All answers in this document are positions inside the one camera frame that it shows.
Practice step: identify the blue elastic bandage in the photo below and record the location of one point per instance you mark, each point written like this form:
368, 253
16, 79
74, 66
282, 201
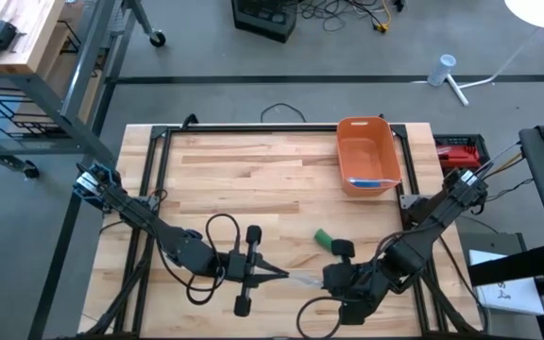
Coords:
366, 182

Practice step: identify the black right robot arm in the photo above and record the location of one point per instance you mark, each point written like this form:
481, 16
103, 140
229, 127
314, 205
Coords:
432, 231

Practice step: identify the red black tool case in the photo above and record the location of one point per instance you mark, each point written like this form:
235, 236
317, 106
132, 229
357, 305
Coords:
461, 155

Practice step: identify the white cylindrical cup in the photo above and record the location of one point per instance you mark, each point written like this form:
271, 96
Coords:
442, 70

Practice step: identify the wooden workbench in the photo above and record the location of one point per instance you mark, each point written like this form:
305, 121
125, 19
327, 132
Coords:
31, 28

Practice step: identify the black flat bar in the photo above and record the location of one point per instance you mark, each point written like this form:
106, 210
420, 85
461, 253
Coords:
513, 265

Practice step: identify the white round side table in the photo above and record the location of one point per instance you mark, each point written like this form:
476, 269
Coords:
541, 11

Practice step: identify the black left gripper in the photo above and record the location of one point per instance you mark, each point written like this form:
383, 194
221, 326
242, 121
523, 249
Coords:
246, 269

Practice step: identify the grey caster wheel leg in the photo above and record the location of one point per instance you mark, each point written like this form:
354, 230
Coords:
157, 39

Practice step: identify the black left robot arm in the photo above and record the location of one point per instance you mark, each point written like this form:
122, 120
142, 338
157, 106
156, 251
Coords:
158, 226

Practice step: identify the green elastic bandage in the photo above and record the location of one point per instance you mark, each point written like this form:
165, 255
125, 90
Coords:
323, 238

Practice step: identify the white paper sheet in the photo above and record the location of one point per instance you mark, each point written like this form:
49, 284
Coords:
513, 295

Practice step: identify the orange plastic bin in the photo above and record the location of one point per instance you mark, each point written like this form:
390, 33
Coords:
366, 146

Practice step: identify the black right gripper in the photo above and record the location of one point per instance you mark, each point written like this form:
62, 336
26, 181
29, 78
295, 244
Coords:
352, 283

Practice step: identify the black aluminium rig frame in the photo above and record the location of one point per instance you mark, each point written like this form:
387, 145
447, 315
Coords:
253, 128

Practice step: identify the clear plastic bag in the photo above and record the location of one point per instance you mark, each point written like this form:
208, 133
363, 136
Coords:
385, 181
306, 280

